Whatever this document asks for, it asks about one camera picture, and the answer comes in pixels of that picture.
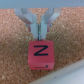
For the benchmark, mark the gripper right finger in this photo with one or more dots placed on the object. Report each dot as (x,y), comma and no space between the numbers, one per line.
(46,26)

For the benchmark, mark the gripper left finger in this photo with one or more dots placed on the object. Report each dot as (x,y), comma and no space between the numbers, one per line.
(34,26)

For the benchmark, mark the pink block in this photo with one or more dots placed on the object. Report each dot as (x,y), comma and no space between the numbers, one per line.
(40,55)

